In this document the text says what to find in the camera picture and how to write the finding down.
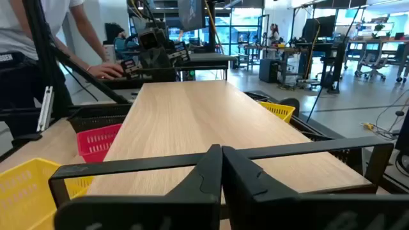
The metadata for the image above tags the long wooden desk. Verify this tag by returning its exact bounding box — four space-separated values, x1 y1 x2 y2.
346 38 409 82

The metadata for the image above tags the black desk monitor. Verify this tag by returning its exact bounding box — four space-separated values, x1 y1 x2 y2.
302 15 336 43

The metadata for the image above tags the white metal bracket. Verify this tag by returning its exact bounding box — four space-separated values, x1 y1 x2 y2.
36 86 54 132

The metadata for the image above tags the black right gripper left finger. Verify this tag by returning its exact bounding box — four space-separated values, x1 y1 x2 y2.
53 144 223 230

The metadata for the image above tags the yellow plastic basket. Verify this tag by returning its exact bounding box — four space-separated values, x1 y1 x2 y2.
0 157 94 230
258 101 297 124

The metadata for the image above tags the black workbench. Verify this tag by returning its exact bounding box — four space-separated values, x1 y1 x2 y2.
178 52 237 81

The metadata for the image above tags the red plastic basket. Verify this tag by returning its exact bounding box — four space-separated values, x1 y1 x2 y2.
76 123 123 164

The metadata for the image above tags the black table rig frame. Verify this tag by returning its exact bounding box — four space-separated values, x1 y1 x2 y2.
0 0 409 194

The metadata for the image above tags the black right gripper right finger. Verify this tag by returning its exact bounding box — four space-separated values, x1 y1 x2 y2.
222 145 409 230

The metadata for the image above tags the black plastic basket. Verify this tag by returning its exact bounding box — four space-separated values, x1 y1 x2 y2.
67 104 132 134
289 114 364 172

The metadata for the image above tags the dark computer tower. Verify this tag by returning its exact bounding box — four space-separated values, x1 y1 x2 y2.
258 58 279 83

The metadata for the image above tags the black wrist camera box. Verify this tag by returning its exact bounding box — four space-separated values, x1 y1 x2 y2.
137 27 158 51

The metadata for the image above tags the person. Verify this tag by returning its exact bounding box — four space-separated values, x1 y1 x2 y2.
0 0 125 148
269 23 281 44

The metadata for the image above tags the dark hanging monitor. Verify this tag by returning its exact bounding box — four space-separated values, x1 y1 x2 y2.
178 0 205 32

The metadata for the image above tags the grey office chair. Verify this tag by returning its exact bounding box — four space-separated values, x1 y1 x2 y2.
354 47 389 81

